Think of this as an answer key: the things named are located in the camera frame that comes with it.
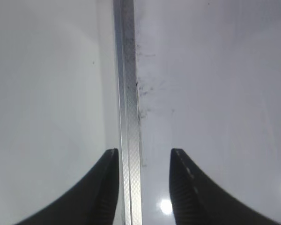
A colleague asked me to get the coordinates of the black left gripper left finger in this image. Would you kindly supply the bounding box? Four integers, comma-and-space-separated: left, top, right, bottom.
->
20, 149, 119, 225

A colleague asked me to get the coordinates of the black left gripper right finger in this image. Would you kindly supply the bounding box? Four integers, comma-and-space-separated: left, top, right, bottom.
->
169, 149, 281, 225

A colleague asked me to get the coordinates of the white whiteboard with aluminium frame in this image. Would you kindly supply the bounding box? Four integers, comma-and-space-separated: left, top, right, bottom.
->
0, 0, 281, 225

